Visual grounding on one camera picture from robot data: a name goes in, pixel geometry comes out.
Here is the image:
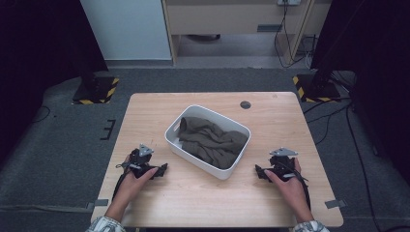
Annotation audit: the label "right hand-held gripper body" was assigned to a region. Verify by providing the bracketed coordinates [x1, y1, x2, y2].
[269, 147, 299, 182]

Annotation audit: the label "white plastic bin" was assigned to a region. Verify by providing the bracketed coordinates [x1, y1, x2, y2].
[164, 104, 251, 181]

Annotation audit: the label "left hand-held gripper cable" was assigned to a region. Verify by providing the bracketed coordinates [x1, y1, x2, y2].
[111, 160, 133, 201]

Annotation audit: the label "white cable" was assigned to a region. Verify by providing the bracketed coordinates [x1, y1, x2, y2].
[304, 47, 314, 70]

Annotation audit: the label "person's left hand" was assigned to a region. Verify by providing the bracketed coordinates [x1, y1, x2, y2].
[115, 166, 160, 210]

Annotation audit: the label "person's right hand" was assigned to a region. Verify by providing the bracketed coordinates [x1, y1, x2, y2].
[264, 158, 313, 217]

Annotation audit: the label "light wooden desk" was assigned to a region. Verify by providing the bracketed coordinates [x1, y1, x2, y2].
[161, 0, 333, 66]

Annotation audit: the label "hand-held gripper cable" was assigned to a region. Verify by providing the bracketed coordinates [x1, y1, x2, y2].
[283, 160, 312, 211]
[111, 160, 133, 201]

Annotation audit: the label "black power cable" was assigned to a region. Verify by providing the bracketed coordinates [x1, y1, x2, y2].
[274, 2, 310, 70]

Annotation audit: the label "long black floor cable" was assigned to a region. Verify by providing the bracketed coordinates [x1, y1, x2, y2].
[345, 105, 379, 232]

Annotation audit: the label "olive green shorts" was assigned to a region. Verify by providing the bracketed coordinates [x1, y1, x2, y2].
[177, 116, 249, 170]

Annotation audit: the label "black tape marks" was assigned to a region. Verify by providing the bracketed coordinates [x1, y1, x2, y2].
[100, 119, 116, 141]

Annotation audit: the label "white cabinet panel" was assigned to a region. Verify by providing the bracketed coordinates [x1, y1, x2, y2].
[79, 0, 172, 61]

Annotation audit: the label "short black floor cable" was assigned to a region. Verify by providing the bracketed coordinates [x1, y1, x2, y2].
[32, 105, 51, 124]

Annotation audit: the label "dark curtain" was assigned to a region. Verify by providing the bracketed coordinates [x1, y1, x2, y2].
[310, 0, 410, 187]
[0, 0, 109, 168]

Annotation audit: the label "black stand with striped base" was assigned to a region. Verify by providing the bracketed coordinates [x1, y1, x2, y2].
[72, 61, 120, 105]
[292, 72, 342, 103]

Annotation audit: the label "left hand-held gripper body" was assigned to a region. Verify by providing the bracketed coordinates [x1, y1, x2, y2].
[129, 143, 155, 178]

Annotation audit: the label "right hand-held gripper cable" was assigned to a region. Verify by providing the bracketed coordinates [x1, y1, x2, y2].
[283, 160, 312, 211]

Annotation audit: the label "grey tape strip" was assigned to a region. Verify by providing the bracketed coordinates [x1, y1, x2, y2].
[86, 198, 109, 211]
[324, 199, 347, 210]

